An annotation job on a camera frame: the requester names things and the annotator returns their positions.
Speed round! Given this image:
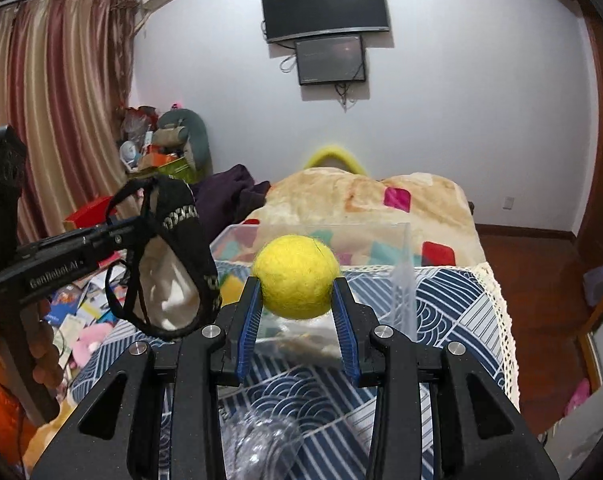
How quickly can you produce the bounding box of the dark purple garment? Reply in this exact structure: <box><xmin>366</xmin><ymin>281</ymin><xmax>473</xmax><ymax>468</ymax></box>
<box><xmin>190</xmin><ymin>164</ymin><xmax>271</xmax><ymax>244</ymax></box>

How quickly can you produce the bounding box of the clear plastic storage box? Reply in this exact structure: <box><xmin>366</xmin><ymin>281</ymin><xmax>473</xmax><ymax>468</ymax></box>
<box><xmin>210</xmin><ymin>221</ymin><xmax>416</xmax><ymax>365</ymax></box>

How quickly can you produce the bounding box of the green dinosaur plush toy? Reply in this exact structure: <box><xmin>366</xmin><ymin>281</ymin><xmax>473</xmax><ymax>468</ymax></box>
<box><xmin>152</xmin><ymin>108</ymin><xmax>213</xmax><ymax>178</ymax></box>

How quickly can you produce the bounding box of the beige patchwork plush blanket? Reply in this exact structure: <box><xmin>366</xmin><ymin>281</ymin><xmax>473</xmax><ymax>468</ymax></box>
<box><xmin>246</xmin><ymin>167</ymin><xmax>486</xmax><ymax>266</ymax></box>

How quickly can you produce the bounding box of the red box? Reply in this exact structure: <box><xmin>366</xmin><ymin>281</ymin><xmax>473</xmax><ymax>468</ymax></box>
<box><xmin>63</xmin><ymin>196</ymin><xmax>112</xmax><ymax>232</ymax></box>

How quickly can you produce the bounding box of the green cardboard box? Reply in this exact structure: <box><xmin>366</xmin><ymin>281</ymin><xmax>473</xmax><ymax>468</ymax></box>
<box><xmin>157</xmin><ymin>157</ymin><xmax>202</xmax><ymax>184</ymax></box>

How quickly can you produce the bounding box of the small wall monitor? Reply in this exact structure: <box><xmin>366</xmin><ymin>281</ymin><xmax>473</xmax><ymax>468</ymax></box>
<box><xmin>295</xmin><ymin>35</ymin><xmax>367</xmax><ymax>86</ymax></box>

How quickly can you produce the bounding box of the black trimmed white pouch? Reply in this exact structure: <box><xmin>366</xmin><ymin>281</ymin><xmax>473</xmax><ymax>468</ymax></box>
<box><xmin>105</xmin><ymin>174</ymin><xmax>221</xmax><ymax>341</ymax></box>

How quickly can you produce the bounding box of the striped red beige curtain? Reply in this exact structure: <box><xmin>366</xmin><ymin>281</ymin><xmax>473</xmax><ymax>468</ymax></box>
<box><xmin>0</xmin><ymin>0</ymin><xmax>138</xmax><ymax>243</ymax></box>

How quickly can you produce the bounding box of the large curved wall tv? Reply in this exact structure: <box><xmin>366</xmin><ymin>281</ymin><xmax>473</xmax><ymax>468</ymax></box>
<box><xmin>262</xmin><ymin>0</ymin><xmax>390</xmax><ymax>42</ymax></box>

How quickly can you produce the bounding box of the person's left hand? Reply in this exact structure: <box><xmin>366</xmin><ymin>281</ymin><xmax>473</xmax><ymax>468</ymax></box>
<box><xmin>28</xmin><ymin>299</ymin><xmax>63</xmax><ymax>389</ymax></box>

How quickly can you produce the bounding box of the yellow green sponge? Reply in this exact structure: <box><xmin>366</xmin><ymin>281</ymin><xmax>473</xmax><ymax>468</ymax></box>
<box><xmin>219</xmin><ymin>273</ymin><xmax>244</xmax><ymax>307</ymax></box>

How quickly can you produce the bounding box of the yellow plush headband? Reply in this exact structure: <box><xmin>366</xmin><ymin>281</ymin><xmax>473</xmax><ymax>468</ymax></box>
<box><xmin>303</xmin><ymin>144</ymin><xmax>367</xmax><ymax>176</ymax></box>

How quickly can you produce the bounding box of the clear plastic bag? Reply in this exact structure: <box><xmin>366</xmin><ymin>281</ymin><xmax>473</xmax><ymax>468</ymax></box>
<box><xmin>220</xmin><ymin>408</ymin><xmax>303</xmax><ymax>480</ymax></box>

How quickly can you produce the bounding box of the yellow felt ball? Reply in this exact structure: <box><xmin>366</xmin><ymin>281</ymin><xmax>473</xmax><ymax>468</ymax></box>
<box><xmin>252</xmin><ymin>234</ymin><xmax>341</xmax><ymax>320</ymax></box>

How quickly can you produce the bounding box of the blue white patterned cover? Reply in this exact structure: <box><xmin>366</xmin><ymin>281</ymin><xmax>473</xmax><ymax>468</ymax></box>
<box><xmin>68</xmin><ymin>266</ymin><xmax>518</xmax><ymax>479</ymax></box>

